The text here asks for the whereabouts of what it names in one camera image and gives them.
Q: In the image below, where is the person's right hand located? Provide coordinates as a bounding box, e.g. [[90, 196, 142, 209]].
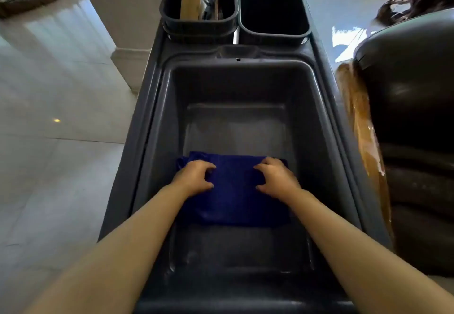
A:
[[253, 157, 302, 202]]

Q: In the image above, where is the person's right forearm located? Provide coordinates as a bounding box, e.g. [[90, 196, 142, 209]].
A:
[[287, 187, 454, 314]]

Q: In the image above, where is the grey plastic cleaning cart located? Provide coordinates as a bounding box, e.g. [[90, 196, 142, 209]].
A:
[[97, 0, 395, 314]]

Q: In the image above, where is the dark grey bin with tools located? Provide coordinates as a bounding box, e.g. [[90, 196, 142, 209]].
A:
[[159, 0, 239, 45]]

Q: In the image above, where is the person's left hand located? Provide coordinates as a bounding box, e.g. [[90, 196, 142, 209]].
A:
[[171, 160, 217, 198]]

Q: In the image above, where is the person's left forearm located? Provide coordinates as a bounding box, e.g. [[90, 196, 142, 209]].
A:
[[21, 182, 192, 314]]

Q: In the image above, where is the plastic-wrapped wooden panel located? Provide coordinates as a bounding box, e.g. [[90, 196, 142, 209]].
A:
[[335, 60, 395, 241]]

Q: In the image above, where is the white pillar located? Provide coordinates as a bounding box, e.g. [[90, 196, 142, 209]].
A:
[[74, 0, 174, 93]]

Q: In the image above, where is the empty dark grey bin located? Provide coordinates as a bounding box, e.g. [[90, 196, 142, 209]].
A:
[[238, 0, 312, 46]]

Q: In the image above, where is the black leather armchair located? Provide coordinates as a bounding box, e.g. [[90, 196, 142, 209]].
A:
[[354, 8, 454, 277]]

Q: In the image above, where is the blue cloth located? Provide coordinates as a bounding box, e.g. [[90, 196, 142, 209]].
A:
[[176, 151, 292, 228]]

